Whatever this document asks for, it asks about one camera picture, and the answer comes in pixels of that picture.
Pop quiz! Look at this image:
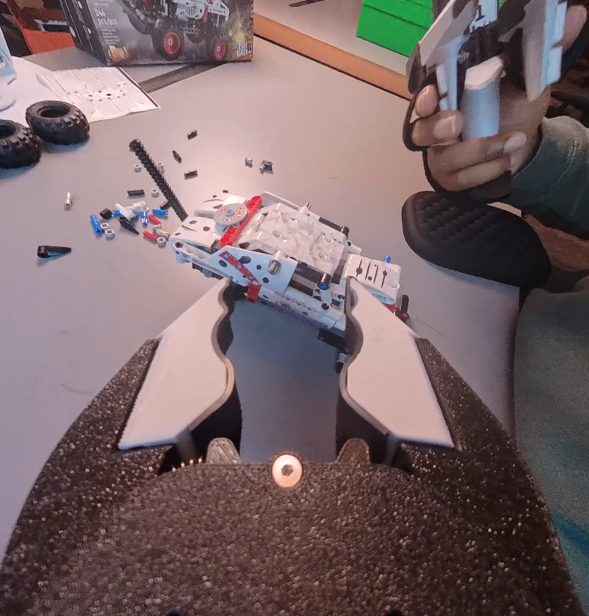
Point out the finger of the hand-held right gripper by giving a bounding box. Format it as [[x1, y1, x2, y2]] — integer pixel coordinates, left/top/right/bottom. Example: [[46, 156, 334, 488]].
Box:
[[415, 0, 499, 70], [522, 0, 571, 99]]

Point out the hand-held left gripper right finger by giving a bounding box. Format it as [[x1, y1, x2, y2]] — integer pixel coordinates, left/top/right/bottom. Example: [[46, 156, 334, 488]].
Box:
[[339, 279, 457, 449]]

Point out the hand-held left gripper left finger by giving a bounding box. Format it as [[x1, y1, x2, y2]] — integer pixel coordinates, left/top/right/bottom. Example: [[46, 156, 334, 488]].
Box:
[[118, 279, 241, 451]]

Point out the white lego vehicle model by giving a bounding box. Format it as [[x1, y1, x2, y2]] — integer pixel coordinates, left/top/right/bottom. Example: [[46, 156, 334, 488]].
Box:
[[129, 140, 411, 371]]

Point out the person's right forearm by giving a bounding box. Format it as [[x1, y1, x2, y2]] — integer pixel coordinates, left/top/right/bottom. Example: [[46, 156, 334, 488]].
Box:
[[511, 116, 589, 241]]

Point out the cluster of small lego pieces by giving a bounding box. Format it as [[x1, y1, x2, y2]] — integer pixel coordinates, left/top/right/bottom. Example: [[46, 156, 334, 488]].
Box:
[[88, 198, 172, 246]]

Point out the lego set box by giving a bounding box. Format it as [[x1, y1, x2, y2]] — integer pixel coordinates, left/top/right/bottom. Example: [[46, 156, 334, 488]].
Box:
[[59, 0, 255, 66]]

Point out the lego sticker sheet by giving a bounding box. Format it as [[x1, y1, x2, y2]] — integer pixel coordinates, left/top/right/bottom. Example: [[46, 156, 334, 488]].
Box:
[[35, 68, 160, 123]]

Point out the person's right hand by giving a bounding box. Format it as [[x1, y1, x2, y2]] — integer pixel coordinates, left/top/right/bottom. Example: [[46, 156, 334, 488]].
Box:
[[410, 85, 531, 193]]

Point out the green plastic bin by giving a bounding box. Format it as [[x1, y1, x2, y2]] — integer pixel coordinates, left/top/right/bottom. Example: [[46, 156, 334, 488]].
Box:
[[357, 0, 435, 56]]

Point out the black wrist rest pad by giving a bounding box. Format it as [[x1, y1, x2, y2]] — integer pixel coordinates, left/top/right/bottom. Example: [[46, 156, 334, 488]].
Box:
[[403, 191, 550, 287]]

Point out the person's green sweatshirt torso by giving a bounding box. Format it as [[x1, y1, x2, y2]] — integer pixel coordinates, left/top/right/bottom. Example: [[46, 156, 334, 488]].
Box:
[[514, 270, 589, 616]]

